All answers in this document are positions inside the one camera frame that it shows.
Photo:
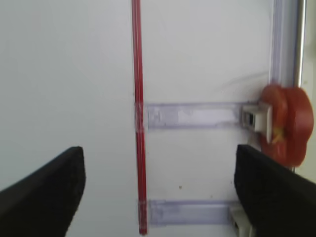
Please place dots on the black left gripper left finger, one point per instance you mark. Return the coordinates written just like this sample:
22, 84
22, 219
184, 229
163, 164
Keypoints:
44, 203

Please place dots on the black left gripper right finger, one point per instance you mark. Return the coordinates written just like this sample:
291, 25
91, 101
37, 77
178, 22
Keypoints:
277, 201

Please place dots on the red tomato slices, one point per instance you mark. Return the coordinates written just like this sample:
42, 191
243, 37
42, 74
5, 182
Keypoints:
292, 124

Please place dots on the white pusher block lower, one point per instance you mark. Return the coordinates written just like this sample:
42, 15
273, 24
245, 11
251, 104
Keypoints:
240, 222

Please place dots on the white pusher block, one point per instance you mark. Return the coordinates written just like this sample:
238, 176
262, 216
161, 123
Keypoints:
258, 118
240, 222

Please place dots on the clear plastic pusher track lower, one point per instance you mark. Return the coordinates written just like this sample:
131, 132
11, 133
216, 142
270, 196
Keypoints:
160, 213

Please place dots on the clear plastic pusher track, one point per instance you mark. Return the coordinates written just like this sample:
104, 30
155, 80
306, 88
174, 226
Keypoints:
160, 213
209, 115

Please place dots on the clear plastic pusher track upper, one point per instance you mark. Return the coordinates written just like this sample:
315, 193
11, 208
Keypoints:
209, 115

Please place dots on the white metal-rimmed tray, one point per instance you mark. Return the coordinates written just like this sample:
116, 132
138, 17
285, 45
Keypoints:
305, 43

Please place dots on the red plastic rail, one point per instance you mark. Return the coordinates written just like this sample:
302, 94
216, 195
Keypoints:
139, 118

